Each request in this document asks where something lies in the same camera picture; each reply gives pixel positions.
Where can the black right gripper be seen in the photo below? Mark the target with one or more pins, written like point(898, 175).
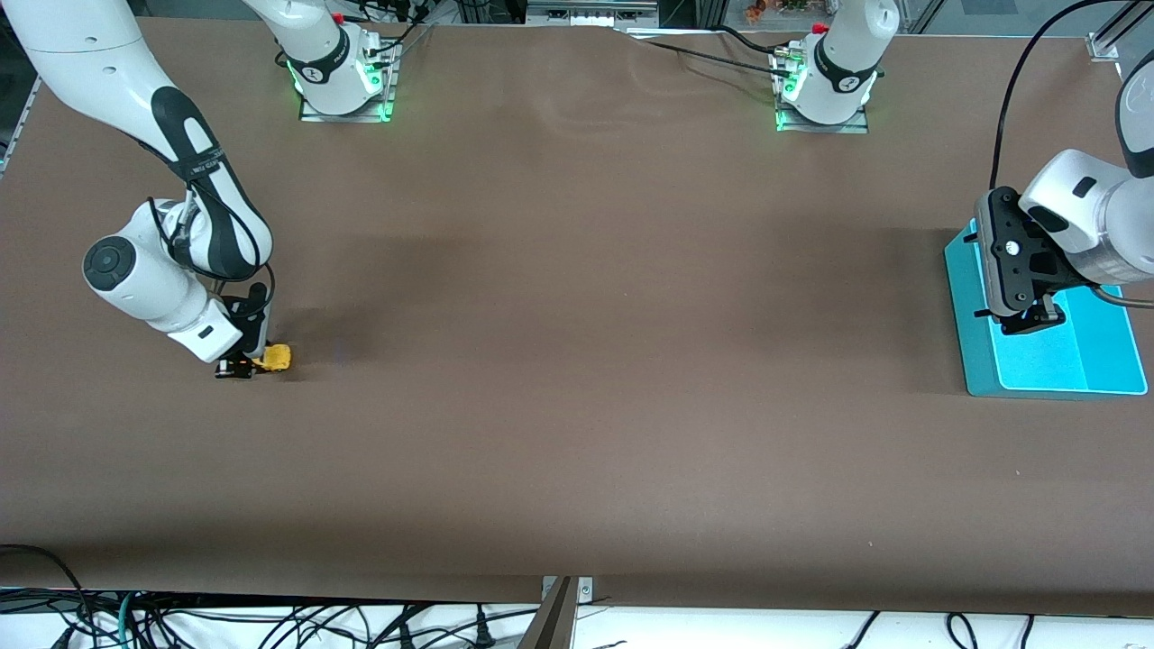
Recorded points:
point(253, 326)

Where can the grey power strip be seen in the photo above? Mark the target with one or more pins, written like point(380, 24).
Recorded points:
point(586, 13)

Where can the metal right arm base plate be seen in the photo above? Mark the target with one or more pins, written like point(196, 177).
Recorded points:
point(325, 117)

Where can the dark table support strut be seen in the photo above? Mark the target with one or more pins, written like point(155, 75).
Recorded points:
point(552, 622)

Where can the aluminium frame corner profile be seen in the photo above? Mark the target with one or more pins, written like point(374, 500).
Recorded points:
point(1104, 45)

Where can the turquoise plastic bin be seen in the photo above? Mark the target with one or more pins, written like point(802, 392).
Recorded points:
point(1037, 361)

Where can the small metal edge bracket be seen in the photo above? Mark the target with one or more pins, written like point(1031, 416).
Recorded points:
point(586, 590)

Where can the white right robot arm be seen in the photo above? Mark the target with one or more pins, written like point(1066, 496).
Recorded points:
point(90, 54)

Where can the yellow toy beetle car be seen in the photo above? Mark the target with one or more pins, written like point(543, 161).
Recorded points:
point(278, 358)

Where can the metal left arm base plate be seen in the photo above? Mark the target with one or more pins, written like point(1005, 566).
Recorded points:
point(843, 129)

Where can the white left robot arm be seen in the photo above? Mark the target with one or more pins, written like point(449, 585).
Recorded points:
point(847, 63)

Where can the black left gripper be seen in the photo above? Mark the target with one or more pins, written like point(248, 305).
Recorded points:
point(1053, 287)

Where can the aluminium table edge rail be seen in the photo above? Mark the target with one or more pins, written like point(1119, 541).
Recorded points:
point(22, 126)

